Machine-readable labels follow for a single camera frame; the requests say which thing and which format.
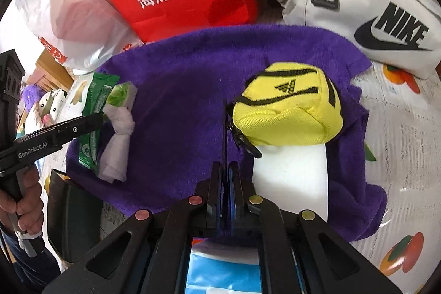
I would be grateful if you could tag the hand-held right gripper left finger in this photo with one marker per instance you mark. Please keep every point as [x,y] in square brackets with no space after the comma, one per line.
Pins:
[222,183]

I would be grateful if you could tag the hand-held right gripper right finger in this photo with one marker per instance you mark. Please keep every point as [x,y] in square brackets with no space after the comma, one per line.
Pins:
[234,183]

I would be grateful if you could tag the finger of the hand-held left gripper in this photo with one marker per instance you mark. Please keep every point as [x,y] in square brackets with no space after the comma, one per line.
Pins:
[82,127]

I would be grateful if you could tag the green wet wipe packet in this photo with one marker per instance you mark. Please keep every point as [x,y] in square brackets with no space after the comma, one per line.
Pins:
[94,97]

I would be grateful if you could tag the white tissue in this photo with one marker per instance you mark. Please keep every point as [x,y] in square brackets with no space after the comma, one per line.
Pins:
[117,142]

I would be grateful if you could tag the green tissue pack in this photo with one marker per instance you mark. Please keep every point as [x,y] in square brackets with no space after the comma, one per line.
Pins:
[122,94]

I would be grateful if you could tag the white face mask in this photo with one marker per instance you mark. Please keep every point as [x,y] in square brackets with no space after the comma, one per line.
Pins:
[289,180]

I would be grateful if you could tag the yellow pouch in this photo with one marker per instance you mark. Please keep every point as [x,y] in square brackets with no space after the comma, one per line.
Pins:
[286,108]

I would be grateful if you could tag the person's left hand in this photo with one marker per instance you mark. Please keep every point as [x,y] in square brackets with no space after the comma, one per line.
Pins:
[29,197]

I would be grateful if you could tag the spotted plush toy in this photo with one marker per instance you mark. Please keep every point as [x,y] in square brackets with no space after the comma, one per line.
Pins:
[51,106]

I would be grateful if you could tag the purple plush toy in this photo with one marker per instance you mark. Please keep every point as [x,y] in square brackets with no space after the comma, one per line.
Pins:
[29,94]

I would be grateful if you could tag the wooden headboard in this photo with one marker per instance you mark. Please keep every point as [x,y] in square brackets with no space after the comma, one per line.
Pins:
[51,70]

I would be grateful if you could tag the blue and white box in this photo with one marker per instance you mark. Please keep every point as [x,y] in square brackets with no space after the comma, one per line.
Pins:
[224,266]

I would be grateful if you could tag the purple towel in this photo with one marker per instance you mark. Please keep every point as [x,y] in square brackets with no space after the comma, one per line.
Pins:
[179,108]

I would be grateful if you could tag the dark tin box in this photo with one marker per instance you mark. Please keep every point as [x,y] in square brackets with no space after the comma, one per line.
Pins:
[74,218]

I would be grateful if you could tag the white plastic shopping bag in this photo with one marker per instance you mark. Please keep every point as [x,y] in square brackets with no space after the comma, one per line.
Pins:
[75,15]

